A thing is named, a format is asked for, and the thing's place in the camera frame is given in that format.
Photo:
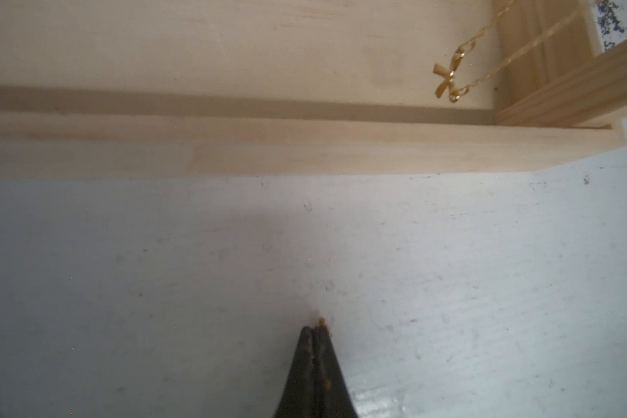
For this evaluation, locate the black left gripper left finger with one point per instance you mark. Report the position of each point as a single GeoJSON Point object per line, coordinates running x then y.
{"type": "Point", "coordinates": [298, 396]}

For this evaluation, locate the wooden jewelry display stand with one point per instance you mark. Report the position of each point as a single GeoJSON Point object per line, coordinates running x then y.
{"type": "Point", "coordinates": [160, 89]}

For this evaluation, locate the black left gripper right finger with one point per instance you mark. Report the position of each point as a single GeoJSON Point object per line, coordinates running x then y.
{"type": "Point", "coordinates": [332, 398]}

